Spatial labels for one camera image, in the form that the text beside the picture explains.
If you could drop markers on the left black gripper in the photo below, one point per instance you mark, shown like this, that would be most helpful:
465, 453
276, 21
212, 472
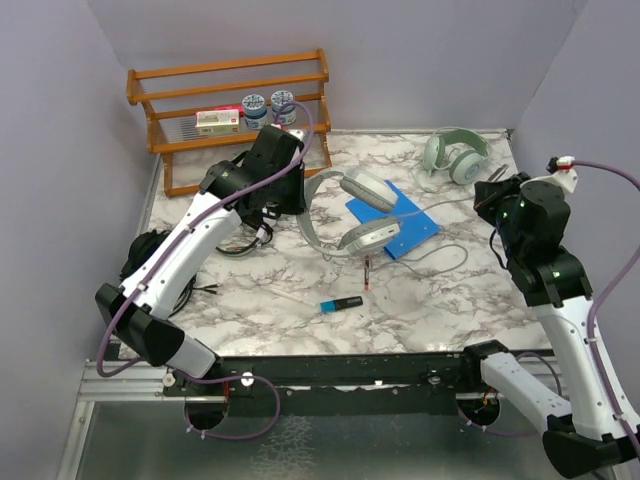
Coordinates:
299, 202

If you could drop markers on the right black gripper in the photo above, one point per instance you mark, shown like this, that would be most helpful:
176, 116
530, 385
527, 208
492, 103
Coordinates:
489, 193

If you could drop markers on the black white headphones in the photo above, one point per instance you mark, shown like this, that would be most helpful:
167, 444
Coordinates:
257, 231

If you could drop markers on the grey white headphones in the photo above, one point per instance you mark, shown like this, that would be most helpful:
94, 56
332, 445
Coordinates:
387, 222

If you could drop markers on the black blue headphones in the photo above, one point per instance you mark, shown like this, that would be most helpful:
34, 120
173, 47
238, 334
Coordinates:
161, 263

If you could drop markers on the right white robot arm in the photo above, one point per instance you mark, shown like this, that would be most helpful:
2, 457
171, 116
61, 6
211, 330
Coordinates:
595, 426

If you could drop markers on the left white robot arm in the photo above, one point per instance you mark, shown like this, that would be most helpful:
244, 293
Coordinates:
137, 311

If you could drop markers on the mint green headphones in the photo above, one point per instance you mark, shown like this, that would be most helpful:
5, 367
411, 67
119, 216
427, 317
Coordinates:
459, 152

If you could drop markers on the right blue white jar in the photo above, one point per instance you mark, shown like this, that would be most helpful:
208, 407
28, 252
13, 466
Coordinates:
282, 107

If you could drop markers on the blue white jar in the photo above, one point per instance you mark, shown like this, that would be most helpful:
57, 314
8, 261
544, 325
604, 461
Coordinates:
254, 110
282, 107

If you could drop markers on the left blue white jar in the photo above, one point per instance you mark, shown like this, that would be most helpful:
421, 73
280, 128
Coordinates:
254, 110

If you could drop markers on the white red box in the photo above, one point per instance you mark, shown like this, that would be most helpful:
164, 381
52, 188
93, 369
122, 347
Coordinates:
218, 122

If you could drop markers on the wooden shelf rack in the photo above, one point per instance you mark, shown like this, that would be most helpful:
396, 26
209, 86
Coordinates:
222, 104

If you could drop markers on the blue notebook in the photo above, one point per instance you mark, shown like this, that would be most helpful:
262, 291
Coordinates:
416, 226

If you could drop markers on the white stick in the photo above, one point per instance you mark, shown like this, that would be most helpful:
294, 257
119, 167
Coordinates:
292, 297

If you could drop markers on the red pen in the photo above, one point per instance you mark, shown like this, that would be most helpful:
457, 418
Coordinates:
367, 272

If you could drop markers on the blue black highlighter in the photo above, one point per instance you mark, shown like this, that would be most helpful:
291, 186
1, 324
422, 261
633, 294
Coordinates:
335, 305

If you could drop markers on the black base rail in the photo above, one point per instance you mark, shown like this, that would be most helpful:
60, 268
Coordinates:
341, 385

